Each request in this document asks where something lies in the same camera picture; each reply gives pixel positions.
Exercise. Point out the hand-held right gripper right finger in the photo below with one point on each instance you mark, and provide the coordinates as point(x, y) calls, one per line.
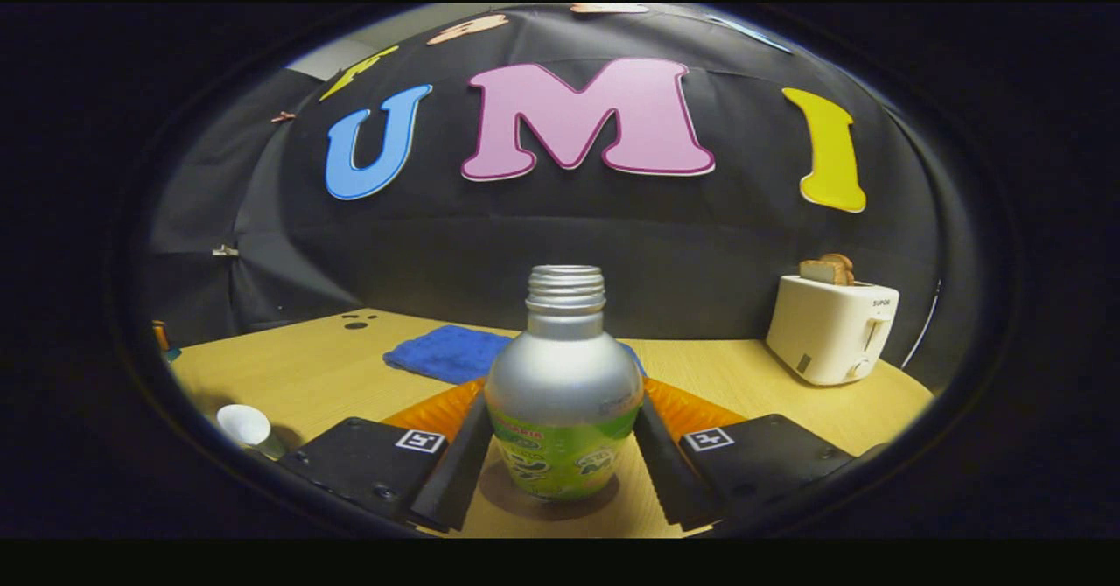
point(665, 472)

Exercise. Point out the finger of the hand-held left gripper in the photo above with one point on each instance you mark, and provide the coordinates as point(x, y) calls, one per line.
point(161, 335)

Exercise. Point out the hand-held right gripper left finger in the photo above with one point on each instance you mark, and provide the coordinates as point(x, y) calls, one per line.
point(459, 472)

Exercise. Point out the round brown coaster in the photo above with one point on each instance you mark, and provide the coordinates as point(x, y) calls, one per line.
point(499, 498)

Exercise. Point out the teal white-lined teacup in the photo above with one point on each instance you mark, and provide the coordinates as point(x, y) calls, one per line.
point(245, 426)

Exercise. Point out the silver green-label water bottle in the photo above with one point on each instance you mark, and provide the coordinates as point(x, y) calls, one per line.
point(564, 385)

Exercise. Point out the pale small clip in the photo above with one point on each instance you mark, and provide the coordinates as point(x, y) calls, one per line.
point(225, 251)

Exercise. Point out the blue folded cloth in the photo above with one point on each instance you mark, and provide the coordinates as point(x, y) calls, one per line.
point(446, 352)

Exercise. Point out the white toaster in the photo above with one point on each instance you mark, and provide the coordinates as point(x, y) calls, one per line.
point(827, 328)

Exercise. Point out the black backdrop cloth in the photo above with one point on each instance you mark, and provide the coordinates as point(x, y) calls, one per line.
point(542, 245)

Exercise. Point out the reddish small clip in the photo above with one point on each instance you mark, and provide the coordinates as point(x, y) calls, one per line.
point(282, 116)

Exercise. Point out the toast slice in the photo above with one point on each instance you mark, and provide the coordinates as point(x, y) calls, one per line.
point(827, 269)

